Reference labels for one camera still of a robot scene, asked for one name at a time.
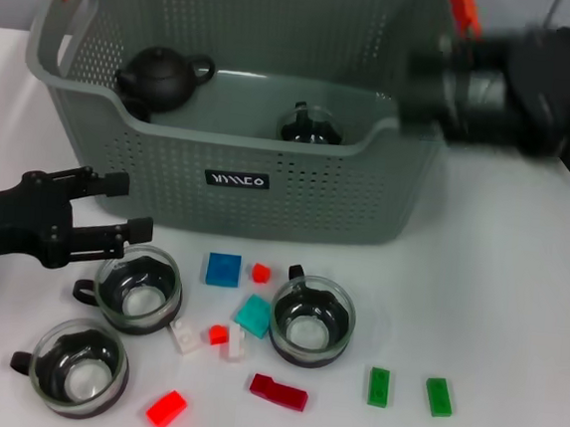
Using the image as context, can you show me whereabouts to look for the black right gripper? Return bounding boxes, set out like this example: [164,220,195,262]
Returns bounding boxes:
[396,31,476,143]

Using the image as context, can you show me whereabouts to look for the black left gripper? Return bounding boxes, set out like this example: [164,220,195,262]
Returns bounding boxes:
[0,158,160,279]

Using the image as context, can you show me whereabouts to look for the glass teacup with black holder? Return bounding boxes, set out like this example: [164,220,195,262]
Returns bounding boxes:
[264,262,361,373]
[5,312,134,425]
[275,98,346,148]
[69,238,187,340]

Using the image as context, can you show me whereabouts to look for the bright red slope brick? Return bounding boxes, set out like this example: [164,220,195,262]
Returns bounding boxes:
[143,386,190,427]

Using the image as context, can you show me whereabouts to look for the gray perforated storage bin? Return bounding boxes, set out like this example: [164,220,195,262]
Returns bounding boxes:
[10,0,486,256]

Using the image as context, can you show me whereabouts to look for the blue square brick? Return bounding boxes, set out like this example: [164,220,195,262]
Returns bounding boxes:
[204,251,244,290]

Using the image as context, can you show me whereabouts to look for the black ceramic teapot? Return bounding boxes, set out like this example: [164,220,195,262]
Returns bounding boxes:
[111,42,218,118]

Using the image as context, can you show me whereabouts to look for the white square brick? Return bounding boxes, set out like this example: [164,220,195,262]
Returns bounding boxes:
[167,317,206,360]

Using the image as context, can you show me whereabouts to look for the small orange-red brick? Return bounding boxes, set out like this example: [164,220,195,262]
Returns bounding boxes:
[207,322,231,347]
[250,262,274,286]

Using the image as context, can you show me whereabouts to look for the teal square brick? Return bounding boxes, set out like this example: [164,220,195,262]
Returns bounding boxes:
[231,292,275,342]

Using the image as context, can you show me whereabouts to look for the white narrow brick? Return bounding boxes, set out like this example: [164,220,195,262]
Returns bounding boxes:
[219,321,250,364]

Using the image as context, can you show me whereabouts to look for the dark red long brick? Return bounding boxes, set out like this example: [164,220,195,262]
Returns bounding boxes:
[247,371,310,414]

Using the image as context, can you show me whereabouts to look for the green rectangular brick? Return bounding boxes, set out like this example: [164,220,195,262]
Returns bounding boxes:
[366,366,393,409]
[422,375,458,419]

